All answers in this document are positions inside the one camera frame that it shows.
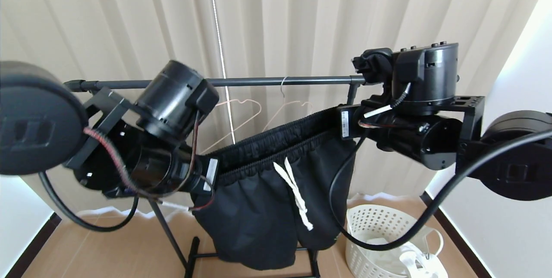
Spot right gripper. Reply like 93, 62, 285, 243
338, 103, 462, 171

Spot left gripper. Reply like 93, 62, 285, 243
129, 142, 220, 197

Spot black shorts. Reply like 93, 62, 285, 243
192, 106, 358, 271

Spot pink clothes hanger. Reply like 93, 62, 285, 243
263, 76, 314, 132
201, 98, 263, 154

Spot white laundry basket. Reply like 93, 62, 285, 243
345, 204, 449, 278

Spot black clothes rack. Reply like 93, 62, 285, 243
64, 75, 367, 278

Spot white garment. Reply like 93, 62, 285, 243
367, 237, 449, 278

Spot beige curtain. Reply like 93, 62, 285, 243
0, 0, 552, 218

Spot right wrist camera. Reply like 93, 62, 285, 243
351, 47, 394, 85

